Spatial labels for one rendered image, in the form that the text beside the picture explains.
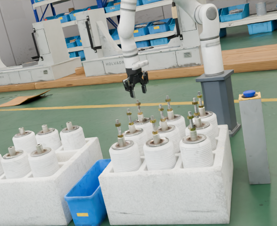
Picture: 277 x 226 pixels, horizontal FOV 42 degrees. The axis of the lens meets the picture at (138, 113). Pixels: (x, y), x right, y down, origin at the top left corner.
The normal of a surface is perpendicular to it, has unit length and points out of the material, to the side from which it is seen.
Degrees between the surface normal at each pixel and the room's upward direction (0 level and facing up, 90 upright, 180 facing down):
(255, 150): 90
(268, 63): 90
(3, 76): 90
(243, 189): 0
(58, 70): 90
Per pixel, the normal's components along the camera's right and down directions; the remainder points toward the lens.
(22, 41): 0.83, -0.02
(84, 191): 0.93, -0.14
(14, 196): -0.27, 0.31
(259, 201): -0.20, -0.94
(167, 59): -0.53, 0.32
